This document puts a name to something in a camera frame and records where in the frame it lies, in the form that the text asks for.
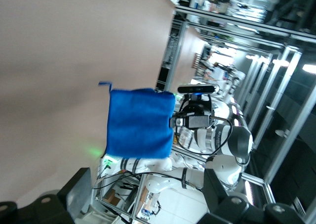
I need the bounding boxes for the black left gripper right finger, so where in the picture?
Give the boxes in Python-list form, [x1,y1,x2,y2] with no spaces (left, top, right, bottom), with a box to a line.
[197,168,307,224]

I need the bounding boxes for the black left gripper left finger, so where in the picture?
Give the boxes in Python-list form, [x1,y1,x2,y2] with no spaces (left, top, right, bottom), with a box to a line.
[0,167,93,224]

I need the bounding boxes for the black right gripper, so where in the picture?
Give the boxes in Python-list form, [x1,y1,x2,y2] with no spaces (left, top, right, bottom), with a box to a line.
[169,102,213,130]

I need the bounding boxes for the blue microfibre towel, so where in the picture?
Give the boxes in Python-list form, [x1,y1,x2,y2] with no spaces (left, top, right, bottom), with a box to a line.
[98,81,176,159]

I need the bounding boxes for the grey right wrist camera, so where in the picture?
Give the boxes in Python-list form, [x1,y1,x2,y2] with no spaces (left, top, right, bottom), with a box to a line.
[177,84,221,95]

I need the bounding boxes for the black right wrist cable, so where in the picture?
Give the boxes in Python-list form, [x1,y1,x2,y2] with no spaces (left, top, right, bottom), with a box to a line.
[172,115,234,157]

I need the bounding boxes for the black right base cable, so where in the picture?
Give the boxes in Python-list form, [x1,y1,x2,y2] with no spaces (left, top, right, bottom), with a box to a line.
[92,171,150,190]

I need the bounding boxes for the aluminium cell frame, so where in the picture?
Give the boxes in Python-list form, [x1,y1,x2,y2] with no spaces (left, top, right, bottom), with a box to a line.
[155,6,316,224]

